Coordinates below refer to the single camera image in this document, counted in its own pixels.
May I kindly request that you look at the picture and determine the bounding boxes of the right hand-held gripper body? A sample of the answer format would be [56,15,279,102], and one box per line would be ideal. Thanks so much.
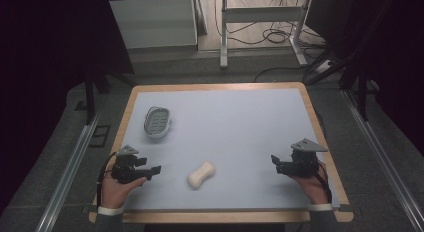
[279,138,329,178]

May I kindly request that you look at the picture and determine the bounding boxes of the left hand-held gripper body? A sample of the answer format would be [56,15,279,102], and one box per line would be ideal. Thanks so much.
[110,144,150,185]

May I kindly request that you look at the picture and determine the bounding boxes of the grey oval soap dish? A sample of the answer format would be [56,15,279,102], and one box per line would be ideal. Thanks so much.
[143,106,172,139]

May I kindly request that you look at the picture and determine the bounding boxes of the white soap bar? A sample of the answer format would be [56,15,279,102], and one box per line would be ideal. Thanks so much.
[187,160,217,190]

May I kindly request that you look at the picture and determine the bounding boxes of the person's left hand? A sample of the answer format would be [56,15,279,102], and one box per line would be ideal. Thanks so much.
[100,171,148,210]

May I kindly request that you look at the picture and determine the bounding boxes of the person's right hand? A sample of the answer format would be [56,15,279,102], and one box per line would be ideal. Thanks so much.
[287,160,331,206]

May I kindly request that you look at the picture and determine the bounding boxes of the light grey table mat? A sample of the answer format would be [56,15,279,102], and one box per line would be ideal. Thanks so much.
[122,88,341,212]

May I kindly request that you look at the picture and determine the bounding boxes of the wooden table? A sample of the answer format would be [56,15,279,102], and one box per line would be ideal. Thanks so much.
[88,82,355,224]

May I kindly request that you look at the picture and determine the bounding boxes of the black stand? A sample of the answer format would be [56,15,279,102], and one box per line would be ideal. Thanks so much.
[304,48,379,122]
[83,70,138,126]

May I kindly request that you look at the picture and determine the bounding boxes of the white power strip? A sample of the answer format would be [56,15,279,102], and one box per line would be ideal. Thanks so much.
[315,59,334,75]

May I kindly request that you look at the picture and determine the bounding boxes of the white cabinet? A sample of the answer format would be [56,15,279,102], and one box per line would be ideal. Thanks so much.
[109,0,198,50]

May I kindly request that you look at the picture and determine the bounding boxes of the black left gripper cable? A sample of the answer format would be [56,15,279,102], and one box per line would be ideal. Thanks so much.
[95,151,118,210]

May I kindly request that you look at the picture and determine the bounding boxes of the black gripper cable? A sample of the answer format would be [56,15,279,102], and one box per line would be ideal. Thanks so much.
[313,161,333,204]
[95,151,118,210]

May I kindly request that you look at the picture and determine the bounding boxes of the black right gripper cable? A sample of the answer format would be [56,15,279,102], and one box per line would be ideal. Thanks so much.
[313,161,333,204]

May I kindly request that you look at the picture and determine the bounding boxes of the aluminium rail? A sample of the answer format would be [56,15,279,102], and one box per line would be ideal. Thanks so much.
[342,90,424,232]
[34,112,103,232]

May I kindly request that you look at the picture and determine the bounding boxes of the black floor cables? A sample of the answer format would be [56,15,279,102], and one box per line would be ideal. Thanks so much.
[214,0,326,83]

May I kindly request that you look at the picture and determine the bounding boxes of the white metal desk frame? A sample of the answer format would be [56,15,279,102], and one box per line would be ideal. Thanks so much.
[219,0,314,70]

